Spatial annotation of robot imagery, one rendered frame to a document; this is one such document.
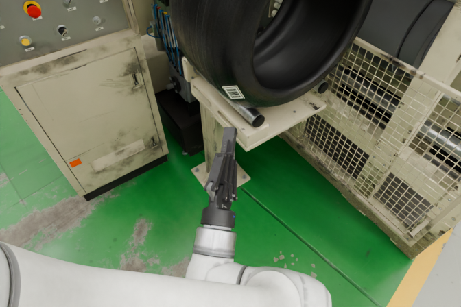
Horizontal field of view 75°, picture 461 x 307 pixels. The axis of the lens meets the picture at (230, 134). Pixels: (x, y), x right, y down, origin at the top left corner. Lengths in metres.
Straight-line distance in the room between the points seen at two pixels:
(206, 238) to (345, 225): 1.26
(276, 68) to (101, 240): 1.27
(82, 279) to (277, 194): 1.56
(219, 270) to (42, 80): 1.02
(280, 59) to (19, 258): 0.99
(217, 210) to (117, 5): 0.97
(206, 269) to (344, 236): 1.24
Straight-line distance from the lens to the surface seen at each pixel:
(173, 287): 0.42
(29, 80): 1.38
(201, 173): 1.88
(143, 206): 1.84
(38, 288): 0.30
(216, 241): 0.66
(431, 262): 1.93
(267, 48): 1.16
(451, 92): 1.08
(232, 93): 0.78
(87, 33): 1.38
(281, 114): 1.09
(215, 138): 1.49
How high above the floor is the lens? 1.55
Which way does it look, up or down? 48 degrees down
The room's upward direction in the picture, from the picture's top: straight up
